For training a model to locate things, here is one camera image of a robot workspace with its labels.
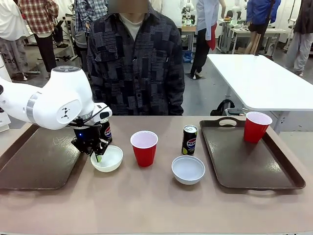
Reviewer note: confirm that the red plastic cup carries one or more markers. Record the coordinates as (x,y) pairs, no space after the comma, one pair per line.
(144,154)
(255,132)

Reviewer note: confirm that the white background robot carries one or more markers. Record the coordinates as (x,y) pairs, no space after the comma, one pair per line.
(188,12)

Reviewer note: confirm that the black Pepsi can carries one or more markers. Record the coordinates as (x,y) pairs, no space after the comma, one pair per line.
(189,142)
(107,133)

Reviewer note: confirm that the large white table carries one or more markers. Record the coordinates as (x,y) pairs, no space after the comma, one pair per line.
(261,80)

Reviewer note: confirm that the person's right forearm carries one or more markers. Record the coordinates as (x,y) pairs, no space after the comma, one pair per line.
(91,80)

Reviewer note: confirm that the black wheeled equipment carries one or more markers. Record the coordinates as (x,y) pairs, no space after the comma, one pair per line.
(223,107)

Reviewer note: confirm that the blue bag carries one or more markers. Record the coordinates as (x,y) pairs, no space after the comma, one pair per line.
(187,56)

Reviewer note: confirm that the white bowl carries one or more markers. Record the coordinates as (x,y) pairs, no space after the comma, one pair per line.
(113,159)
(188,169)

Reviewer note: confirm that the blue jacket mannequin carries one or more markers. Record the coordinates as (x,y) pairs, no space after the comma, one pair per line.
(261,12)

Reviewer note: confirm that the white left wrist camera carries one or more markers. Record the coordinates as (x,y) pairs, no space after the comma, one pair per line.
(104,110)

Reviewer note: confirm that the dark jacket mannequin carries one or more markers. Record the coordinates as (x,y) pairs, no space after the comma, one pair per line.
(303,36)

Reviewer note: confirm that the person in patchwork shirt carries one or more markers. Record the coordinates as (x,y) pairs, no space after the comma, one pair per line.
(134,68)

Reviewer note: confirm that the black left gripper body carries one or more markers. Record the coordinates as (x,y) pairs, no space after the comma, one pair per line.
(84,140)

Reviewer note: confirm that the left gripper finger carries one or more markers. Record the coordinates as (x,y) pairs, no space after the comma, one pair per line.
(102,148)
(92,153)

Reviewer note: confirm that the brown plastic tray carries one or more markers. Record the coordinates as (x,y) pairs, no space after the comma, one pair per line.
(239,161)
(36,161)

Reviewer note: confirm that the blue plaid shirt mannequin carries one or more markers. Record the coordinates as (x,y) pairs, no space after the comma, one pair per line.
(85,12)

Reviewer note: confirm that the small white workbench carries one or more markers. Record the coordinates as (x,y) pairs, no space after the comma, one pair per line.
(256,31)

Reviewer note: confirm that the person's left forearm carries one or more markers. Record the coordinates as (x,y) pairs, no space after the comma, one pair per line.
(176,98)

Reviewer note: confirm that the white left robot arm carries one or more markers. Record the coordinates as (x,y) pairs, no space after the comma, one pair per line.
(61,98)

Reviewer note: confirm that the white shirt mannequin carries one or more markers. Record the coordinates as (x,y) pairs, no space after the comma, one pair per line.
(11,22)

